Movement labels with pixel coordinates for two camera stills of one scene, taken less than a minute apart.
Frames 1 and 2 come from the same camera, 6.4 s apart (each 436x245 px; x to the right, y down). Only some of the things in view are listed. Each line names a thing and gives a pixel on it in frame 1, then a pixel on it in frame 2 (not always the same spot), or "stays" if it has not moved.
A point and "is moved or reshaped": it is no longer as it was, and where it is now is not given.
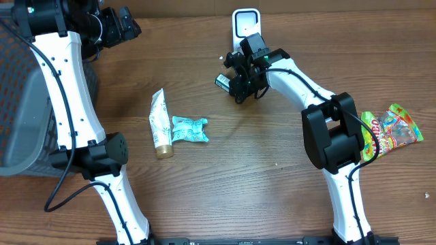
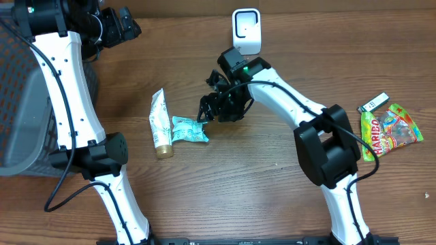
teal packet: [186, 129] stays
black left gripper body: [112, 33] stays
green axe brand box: [223, 82] is moved or reshaped
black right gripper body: [244, 84] to [229, 105]
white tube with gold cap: [160, 126] stays
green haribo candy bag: [394, 128] stays
